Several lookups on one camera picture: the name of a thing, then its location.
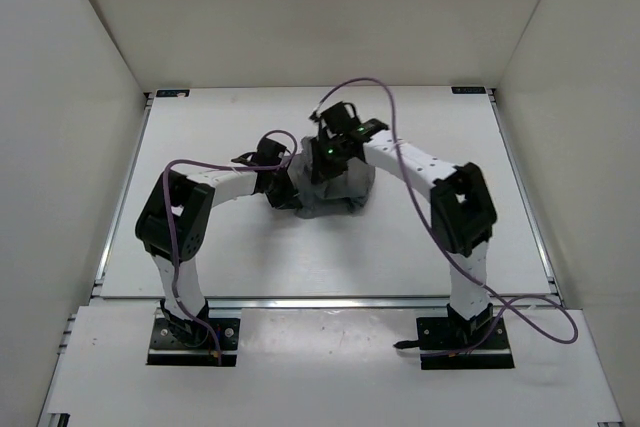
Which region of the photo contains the grey pleated skirt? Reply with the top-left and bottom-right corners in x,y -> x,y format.
284,136 -> 375,219

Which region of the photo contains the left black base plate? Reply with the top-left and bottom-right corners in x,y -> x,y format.
146,312 -> 241,368

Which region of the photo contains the blue table sticker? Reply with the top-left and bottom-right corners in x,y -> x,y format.
451,86 -> 486,95
155,89 -> 190,98

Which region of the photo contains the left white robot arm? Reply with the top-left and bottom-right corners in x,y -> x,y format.
135,134 -> 300,345

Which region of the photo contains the left blue table sticker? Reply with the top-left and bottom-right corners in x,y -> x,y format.
155,89 -> 190,98

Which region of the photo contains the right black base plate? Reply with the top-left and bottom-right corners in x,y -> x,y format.
416,317 -> 515,370

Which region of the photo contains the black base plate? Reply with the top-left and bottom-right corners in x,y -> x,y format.
416,317 -> 515,370
146,312 -> 241,368

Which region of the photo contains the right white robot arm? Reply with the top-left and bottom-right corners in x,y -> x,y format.
310,102 -> 497,348

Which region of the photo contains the right blue table sticker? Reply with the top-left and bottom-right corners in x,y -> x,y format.
451,86 -> 486,95

